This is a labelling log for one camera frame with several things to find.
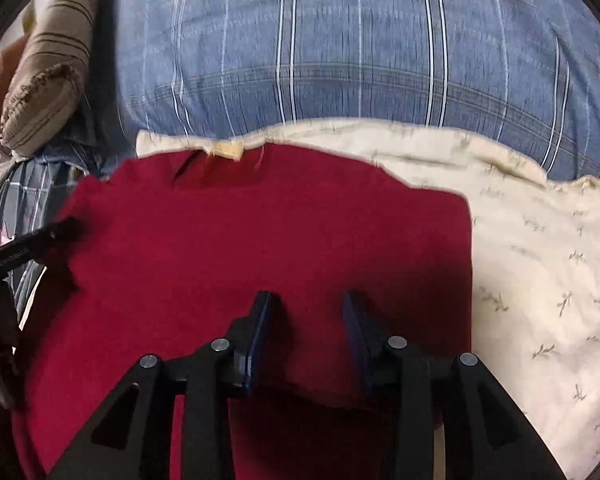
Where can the blue plaid bedsheet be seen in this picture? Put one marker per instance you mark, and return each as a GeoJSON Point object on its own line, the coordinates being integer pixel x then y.
{"type": "Point", "coordinates": [330, 45]}

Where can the cream floral printed cloth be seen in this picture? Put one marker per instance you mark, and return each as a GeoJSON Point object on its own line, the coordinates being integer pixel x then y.
{"type": "Point", "coordinates": [540, 280]}

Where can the beige striped cloth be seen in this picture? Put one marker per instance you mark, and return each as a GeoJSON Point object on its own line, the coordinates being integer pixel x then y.
{"type": "Point", "coordinates": [50, 75]}

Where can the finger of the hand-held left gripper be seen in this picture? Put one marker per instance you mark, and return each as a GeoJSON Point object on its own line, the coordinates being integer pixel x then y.
{"type": "Point", "coordinates": [55, 234]}

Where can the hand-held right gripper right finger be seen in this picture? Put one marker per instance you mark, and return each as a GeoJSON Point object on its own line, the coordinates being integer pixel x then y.
{"type": "Point", "coordinates": [354, 330]}

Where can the red small garment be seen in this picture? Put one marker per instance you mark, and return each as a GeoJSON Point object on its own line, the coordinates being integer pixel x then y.
{"type": "Point", "coordinates": [260, 240]}

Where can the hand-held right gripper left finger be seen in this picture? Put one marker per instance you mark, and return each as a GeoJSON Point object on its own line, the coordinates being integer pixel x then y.
{"type": "Point", "coordinates": [260, 330]}

